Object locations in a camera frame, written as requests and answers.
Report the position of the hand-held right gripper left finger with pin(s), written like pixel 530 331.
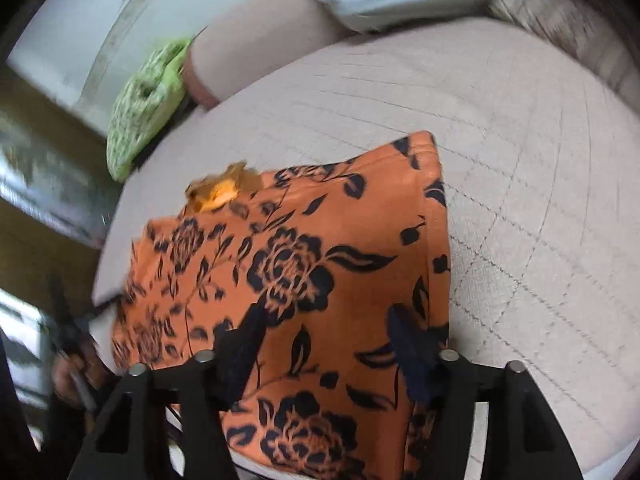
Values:
pixel 240 350

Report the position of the patterned glass door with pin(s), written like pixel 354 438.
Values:
pixel 45 180

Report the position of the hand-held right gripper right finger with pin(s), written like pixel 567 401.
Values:
pixel 412 355

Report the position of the striped floral cushion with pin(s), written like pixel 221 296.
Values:
pixel 575 35

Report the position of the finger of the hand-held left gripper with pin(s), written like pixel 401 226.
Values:
pixel 70 330

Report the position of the orange floral blouse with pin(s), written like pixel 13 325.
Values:
pixel 300 270

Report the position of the pink quilted bed mattress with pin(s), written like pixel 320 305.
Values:
pixel 525 185

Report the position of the green checkered blanket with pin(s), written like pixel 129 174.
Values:
pixel 145 105

